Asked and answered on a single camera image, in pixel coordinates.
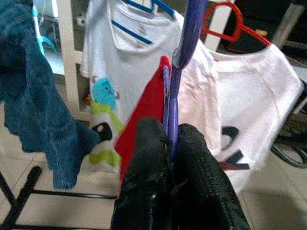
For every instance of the white shirt black lettering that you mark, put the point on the white shirt black lettering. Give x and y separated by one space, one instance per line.
251 91

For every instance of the white glass door cabinet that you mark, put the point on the white glass door cabinet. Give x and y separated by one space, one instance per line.
69 72

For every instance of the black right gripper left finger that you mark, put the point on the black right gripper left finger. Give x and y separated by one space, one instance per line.
146 172

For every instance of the black chrome clothes rack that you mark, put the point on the black chrome clothes rack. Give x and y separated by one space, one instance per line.
28 184

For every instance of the purple plastic hanger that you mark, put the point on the purple plastic hanger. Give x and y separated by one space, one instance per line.
192 28

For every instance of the red t-shirt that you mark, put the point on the red t-shirt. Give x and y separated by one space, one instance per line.
148 100

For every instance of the blue plastic hanger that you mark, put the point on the blue plastic hanger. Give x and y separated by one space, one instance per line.
133 32

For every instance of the white cartoon print t-shirt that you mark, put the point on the white cartoon print t-shirt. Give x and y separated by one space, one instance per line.
134 60

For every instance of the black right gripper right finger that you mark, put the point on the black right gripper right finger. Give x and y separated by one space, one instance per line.
204 187

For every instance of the teal plastic hanger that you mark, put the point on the teal plastic hanger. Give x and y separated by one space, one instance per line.
39 40

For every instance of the blue denim jeans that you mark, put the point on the blue denim jeans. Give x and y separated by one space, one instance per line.
36 95

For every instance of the red plastic hanger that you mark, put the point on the red plastic hanger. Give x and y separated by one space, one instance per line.
254 33

